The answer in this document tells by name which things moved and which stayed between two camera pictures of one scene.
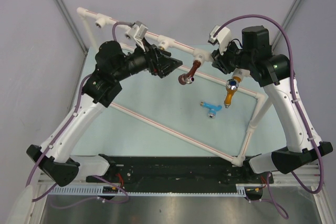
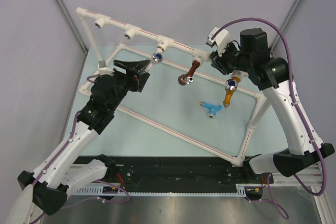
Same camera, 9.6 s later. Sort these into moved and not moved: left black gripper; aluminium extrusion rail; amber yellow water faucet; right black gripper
Moved: left black gripper
Not moved: aluminium extrusion rail; right black gripper; amber yellow water faucet
